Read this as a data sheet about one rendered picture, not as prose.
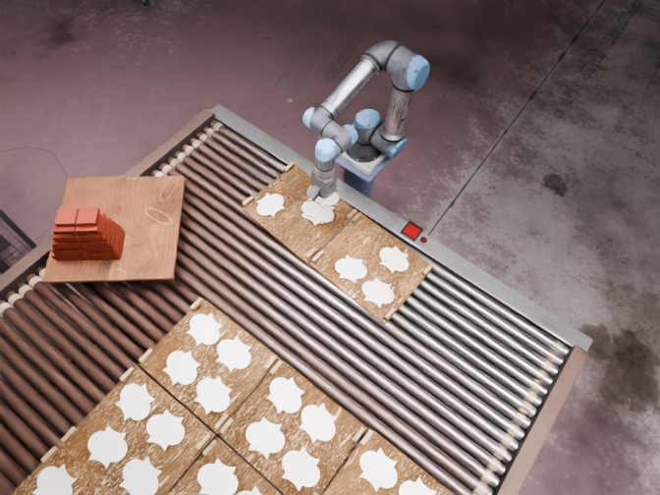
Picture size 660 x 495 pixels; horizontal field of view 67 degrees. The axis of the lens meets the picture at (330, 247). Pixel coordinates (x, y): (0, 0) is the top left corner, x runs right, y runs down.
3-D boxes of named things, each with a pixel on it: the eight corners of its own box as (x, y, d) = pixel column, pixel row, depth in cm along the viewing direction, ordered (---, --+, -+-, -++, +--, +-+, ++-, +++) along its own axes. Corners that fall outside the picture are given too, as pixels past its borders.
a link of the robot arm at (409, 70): (382, 135, 239) (406, 37, 192) (406, 151, 235) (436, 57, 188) (366, 147, 234) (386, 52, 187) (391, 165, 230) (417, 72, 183)
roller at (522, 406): (175, 160, 244) (172, 153, 239) (533, 410, 192) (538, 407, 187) (167, 166, 242) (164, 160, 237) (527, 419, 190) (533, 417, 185)
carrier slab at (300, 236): (294, 165, 239) (294, 163, 238) (358, 214, 227) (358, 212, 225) (241, 209, 226) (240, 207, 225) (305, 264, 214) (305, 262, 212)
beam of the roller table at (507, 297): (220, 111, 263) (218, 102, 258) (586, 344, 207) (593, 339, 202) (209, 120, 259) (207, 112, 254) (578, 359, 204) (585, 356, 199)
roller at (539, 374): (196, 141, 250) (194, 135, 245) (550, 378, 198) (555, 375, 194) (190, 147, 248) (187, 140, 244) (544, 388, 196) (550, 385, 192)
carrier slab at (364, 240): (359, 214, 227) (360, 212, 225) (433, 267, 215) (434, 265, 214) (309, 265, 213) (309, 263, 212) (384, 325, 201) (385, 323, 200)
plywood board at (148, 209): (70, 180, 218) (68, 177, 217) (185, 178, 221) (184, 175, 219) (44, 283, 194) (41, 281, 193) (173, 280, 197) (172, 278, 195)
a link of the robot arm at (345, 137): (338, 114, 189) (319, 131, 185) (360, 130, 186) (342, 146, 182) (337, 129, 196) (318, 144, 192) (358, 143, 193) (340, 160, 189)
